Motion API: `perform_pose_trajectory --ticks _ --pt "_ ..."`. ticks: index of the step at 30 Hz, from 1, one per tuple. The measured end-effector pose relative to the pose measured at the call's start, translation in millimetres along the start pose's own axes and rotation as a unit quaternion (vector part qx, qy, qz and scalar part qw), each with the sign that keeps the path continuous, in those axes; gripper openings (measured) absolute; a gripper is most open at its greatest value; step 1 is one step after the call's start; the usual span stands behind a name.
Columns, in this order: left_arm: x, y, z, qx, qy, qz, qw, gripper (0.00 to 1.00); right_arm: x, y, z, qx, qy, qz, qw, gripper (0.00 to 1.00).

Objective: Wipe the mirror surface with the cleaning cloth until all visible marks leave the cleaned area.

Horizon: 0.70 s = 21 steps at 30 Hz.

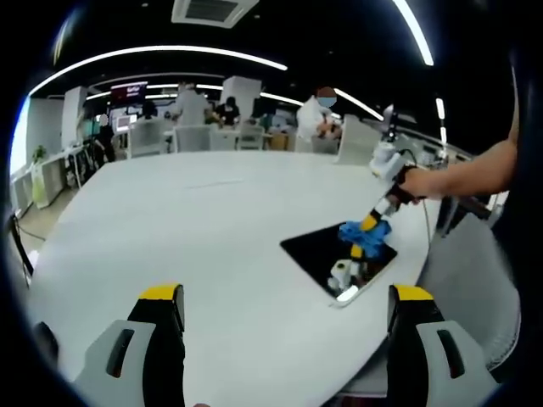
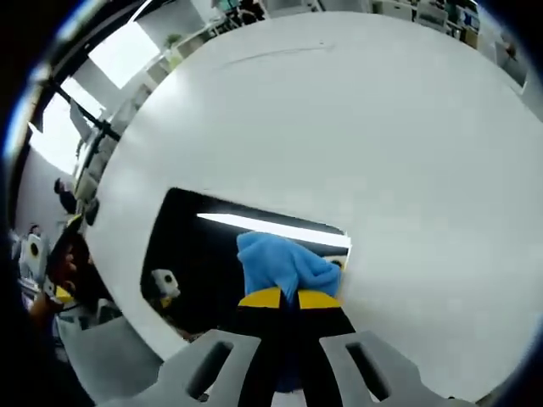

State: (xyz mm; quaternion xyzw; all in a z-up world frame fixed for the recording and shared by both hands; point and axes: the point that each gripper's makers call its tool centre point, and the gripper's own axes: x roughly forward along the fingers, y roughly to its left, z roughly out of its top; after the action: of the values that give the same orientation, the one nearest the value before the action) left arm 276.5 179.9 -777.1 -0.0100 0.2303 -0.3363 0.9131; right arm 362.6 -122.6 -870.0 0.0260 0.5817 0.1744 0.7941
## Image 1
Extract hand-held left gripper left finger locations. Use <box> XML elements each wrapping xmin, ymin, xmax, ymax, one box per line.
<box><xmin>74</xmin><ymin>282</ymin><xmax>187</xmax><ymax>407</ymax></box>

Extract red display screen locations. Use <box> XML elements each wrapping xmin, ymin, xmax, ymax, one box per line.
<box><xmin>110</xmin><ymin>81</ymin><xmax>149</xmax><ymax>103</ymax></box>

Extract person's dark shirt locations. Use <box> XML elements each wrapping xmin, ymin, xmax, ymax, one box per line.
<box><xmin>491</xmin><ymin>186</ymin><xmax>543</xmax><ymax>385</ymax></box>

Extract ceiling air conditioner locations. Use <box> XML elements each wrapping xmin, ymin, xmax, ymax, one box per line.
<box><xmin>171</xmin><ymin>0</ymin><xmax>260</xmax><ymax>29</ymax></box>

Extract grey desk partition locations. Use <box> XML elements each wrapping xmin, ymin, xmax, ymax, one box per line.
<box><xmin>336</xmin><ymin>114</ymin><xmax>382</xmax><ymax>165</ymax></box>

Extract blue cleaning cloth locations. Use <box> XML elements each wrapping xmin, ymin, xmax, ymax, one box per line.
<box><xmin>338</xmin><ymin>219</ymin><xmax>394</xmax><ymax>260</ymax></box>

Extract black tablet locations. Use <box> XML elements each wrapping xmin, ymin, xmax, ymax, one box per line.
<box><xmin>279</xmin><ymin>222</ymin><xmax>400</xmax><ymax>309</ymax></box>

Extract dark rounded object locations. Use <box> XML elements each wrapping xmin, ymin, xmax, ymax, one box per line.
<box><xmin>32</xmin><ymin>321</ymin><xmax>59</xmax><ymax>366</ymax></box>

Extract black tripod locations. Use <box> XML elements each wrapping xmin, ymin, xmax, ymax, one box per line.
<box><xmin>7</xmin><ymin>215</ymin><xmax>36</xmax><ymax>277</ymax></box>

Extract person's right hand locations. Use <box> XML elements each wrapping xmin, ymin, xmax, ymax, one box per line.
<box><xmin>393</xmin><ymin>166</ymin><xmax>430</xmax><ymax>205</ymax></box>

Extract grey office chair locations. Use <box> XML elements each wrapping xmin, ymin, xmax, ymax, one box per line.
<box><xmin>417</xmin><ymin>214</ymin><xmax>522</xmax><ymax>385</ymax></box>

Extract straight ceiling light strip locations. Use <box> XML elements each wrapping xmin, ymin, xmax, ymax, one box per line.
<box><xmin>392</xmin><ymin>0</ymin><xmax>436</xmax><ymax>67</ymax></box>

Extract white mesh chair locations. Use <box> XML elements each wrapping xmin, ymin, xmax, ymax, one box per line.
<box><xmin>174</xmin><ymin>125</ymin><xmax>213</xmax><ymax>153</ymax></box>
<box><xmin>238</xmin><ymin>124</ymin><xmax>266</xmax><ymax>151</ymax></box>
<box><xmin>128</xmin><ymin>118</ymin><xmax>169</xmax><ymax>159</ymax></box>

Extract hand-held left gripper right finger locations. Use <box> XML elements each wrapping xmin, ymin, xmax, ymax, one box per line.
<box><xmin>386</xmin><ymin>283</ymin><xmax>498</xmax><ymax>407</ymax></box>

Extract long curved ceiling light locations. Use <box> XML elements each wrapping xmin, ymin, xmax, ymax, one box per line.
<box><xmin>28</xmin><ymin>45</ymin><xmax>288</xmax><ymax>97</ymax></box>

